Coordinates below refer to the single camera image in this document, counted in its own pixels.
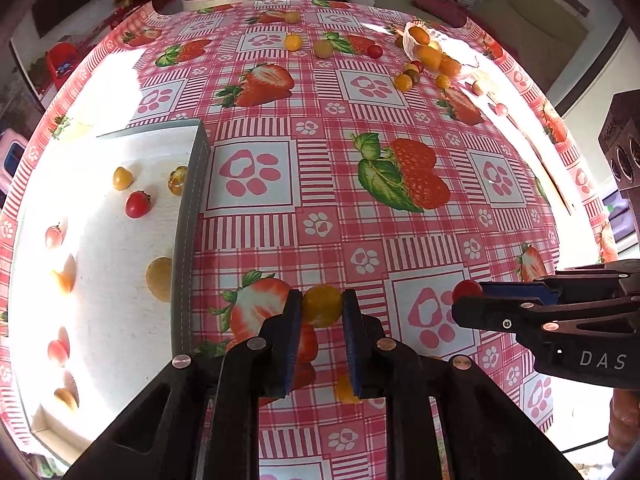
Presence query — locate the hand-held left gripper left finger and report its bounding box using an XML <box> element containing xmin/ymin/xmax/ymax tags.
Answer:
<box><xmin>65</xmin><ymin>289</ymin><xmax>304</xmax><ymax>480</ymax></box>

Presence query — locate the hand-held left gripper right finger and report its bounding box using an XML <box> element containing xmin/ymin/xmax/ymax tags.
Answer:
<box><xmin>341</xmin><ymin>288</ymin><xmax>583</xmax><ymax>480</ymax></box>

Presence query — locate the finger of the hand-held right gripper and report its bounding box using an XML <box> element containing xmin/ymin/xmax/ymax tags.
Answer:
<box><xmin>479</xmin><ymin>259</ymin><xmax>640</xmax><ymax>307</ymax></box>
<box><xmin>452</xmin><ymin>296</ymin><xmax>640</xmax><ymax>346</ymax></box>

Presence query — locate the white shallow box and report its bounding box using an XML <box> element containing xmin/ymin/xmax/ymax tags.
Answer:
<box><xmin>10</xmin><ymin>119</ymin><xmax>212</xmax><ymax>467</ymax></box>

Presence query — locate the person's right hand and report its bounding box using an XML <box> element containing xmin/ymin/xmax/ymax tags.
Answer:
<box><xmin>611</xmin><ymin>389</ymin><xmax>640</xmax><ymax>453</ymax></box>

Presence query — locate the wooden board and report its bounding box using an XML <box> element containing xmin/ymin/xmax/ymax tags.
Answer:
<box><xmin>500</xmin><ymin>110</ymin><xmax>576</xmax><ymax>214</ymax></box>

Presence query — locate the clear glass bowl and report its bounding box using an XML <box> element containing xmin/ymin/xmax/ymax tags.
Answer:
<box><xmin>402</xmin><ymin>22</ymin><xmax>482</xmax><ymax>79</ymax></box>

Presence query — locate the beige armchair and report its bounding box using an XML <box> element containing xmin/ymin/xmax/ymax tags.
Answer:
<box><xmin>492</xmin><ymin>0</ymin><xmax>589</xmax><ymax>87</ymax></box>

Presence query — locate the pink cushion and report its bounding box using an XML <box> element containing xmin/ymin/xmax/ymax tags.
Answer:
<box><xmin>414</xmin><ymin>0</ymin><xmax>467</xmax><ymax>27</ymax></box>

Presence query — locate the pink plastic stool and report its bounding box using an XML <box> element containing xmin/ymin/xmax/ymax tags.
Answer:
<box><xmin>0</xmin><ymin>129</ymin><xmax>27</xmax><ymax>192</ymax></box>

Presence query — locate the red plastic stool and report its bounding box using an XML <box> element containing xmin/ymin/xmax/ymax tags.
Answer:
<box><xmin>46</xmin><ymin>42</ymin><xmax>82</xmax><ymax>80</ymax></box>

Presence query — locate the red television cabinet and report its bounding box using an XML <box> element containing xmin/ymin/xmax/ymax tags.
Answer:
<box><xmin>102</xmin><ymin>0</ymin><xmax>177</xmax><ymax>32</ymax></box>

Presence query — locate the black television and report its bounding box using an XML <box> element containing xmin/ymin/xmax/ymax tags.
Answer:
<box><xmin>31</xmin><ymin>0</ymin><xmax>103</xmax><ymax>38</ymax></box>

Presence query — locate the black cable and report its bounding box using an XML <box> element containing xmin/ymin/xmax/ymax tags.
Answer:
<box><xmin>559</xmin><ymin>437</ymin><xmax>612</xmax><ymax>455</ymax></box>

